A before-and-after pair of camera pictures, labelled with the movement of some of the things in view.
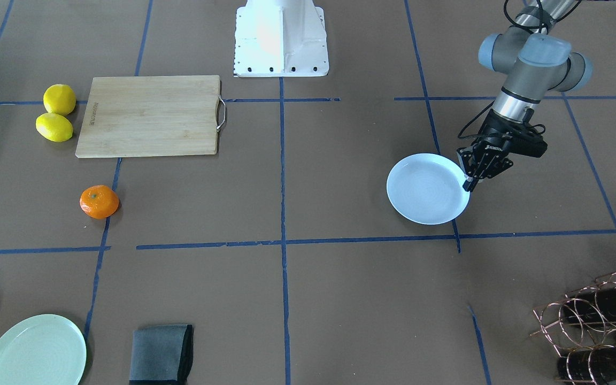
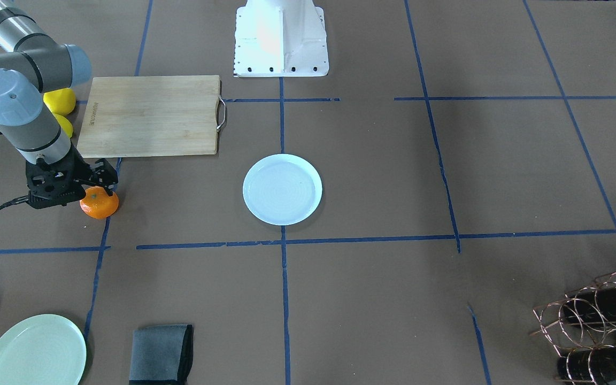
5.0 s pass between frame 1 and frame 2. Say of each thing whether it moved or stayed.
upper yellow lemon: stayed
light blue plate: moved
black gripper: moved
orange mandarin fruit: stayed
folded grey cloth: stayed
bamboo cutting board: stayed
